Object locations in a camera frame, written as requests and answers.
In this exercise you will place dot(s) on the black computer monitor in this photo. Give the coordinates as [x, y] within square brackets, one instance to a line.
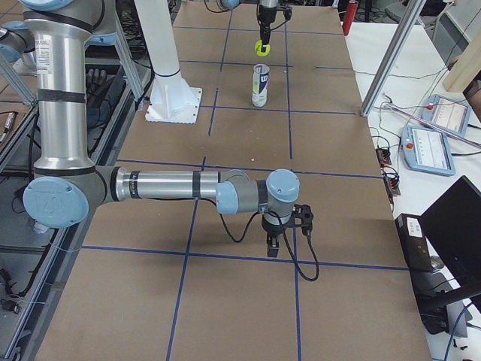
[452, 225]

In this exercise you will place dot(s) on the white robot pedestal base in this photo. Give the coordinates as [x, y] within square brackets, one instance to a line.
[172, 100]

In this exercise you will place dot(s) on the near teach pendant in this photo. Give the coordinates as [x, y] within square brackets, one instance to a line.
[427, 151]

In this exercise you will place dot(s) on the aluminium frame post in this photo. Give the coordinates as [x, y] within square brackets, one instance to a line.
[398, 40]

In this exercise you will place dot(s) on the orange black connector block far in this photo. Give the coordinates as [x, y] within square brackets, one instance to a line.
[383, 156]

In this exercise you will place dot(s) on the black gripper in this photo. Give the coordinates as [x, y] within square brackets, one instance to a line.
[265, 16]
[273, 228]

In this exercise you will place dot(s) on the yellow tennis ball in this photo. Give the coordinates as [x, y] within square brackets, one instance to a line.
[262, 50]

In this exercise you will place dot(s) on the black glove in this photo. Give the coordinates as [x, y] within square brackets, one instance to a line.
[97, 84]

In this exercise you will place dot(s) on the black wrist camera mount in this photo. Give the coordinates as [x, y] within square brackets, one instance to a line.
[287, 13]
[302, 217]

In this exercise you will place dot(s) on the black desktop computer box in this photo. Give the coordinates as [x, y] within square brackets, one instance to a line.
[413, 243]

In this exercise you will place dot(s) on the red cylinder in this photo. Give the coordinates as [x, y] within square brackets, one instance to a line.
[349, 16]

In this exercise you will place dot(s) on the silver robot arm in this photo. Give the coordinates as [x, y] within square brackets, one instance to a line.
[68, 185]
[228, 5]

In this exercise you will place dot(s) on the orange black connector block near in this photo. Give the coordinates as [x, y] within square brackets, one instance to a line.
[391, 180]

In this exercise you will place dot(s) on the wooden board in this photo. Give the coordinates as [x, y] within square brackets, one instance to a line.
[465, 69]

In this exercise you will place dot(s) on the clear tennis ball can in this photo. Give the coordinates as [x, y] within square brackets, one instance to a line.
[260, 85]

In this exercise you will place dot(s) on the teach pendant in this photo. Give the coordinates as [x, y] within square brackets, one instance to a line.
[448, 113]
[427, 151]

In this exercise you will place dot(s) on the far teach pendant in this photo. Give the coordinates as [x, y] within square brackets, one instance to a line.
[448, 113]

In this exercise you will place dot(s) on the silver rod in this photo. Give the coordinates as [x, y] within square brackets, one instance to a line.
[427, 123]

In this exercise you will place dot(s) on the orange black connector block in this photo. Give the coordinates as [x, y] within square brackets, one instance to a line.
[383, 156]
[391, 180]

